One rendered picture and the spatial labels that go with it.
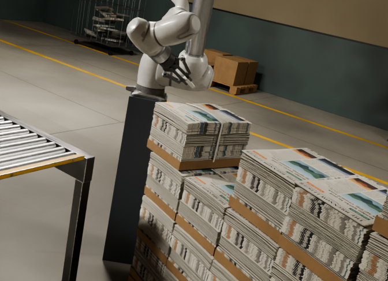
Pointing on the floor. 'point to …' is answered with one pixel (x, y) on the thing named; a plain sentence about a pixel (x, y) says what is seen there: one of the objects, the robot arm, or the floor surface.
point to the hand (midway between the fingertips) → (189, 82)
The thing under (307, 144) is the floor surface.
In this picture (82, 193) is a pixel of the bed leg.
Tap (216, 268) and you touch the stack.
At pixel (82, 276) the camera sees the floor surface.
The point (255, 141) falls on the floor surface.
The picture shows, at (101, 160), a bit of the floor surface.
